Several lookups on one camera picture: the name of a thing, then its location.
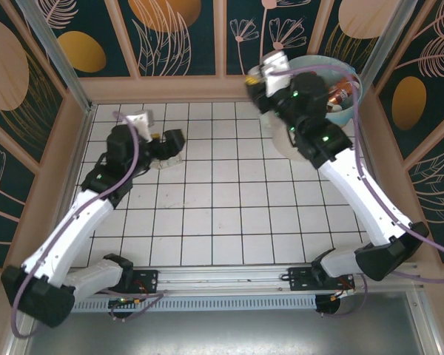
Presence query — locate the aluminium mounting rail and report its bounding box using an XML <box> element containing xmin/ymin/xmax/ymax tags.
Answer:
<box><xmin>20</xmin><ymin>262</ymin><xmax>426</xmax><ymax>297</ymax></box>

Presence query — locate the beige waste bin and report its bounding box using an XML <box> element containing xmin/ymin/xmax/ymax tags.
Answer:
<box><xmin>259</xmin><ymin>110</ymin><xmax>351</xmax><ymax>162</ymax></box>

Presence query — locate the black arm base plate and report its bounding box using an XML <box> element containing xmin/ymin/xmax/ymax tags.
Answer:
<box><xmin>91</xmin><ymin>268</ymin><xmax>160</xmax><ymax>295</ymax></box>
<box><xmin>288</xmin><ymin>266</ymin><xmax>356</xmax><ymax>292</ymax></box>

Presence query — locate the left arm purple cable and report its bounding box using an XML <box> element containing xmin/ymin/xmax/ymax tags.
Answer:
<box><xmin>10</xmin><ymin>109</ymin><xmax>167</xmax><ymax>338</ymax></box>

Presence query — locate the slotted grey cable duct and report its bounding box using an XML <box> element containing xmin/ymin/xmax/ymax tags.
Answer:
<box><xmin>35</xmin><ymin>295</ymin><xmax>317</xmax><ymax>311</ymax></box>

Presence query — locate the small circuit board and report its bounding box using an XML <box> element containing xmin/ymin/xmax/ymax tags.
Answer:
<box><xmin>108</xmin><ymin>295</ymin><xmax>144</xmax><ymax>311</ymax></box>

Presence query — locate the aluminium corner post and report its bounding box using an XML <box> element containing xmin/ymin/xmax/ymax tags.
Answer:
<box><xmin>362</xmin><ymin>0</ymin><xmax>419</xmax><ymax>88</ymax></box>
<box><xmin>15</xmin><ymin>0</ymin><xmax>97</xmax><ymax>114</ymax></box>

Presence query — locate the yellow wire connector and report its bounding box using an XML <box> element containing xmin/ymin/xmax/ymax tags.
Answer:
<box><xmin>331</xmin><ymin>288</ymin><xmax>356</xmax><ymax>302</ymax></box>

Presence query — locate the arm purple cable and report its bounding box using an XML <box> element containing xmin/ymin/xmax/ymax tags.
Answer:
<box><xmin>10</xmin><ymin>109</ymin><xmax>167</xmax><ymax>338</ymax></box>
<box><xmin>275</xmin><ymin>63</ymin><xmax>444</xmax><ymax>319</ymax></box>

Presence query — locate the grey metal sheet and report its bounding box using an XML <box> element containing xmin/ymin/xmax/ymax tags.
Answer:
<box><xmin>5</xmin><ymin>291</ymin><xmax>444</xmax><ymax>355</ymax></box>

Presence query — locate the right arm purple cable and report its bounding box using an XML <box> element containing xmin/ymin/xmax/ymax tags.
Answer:
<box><xmin>275</xmin><ymin>63</ymin><xmax>444</xmax><ymax>319</ymax></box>

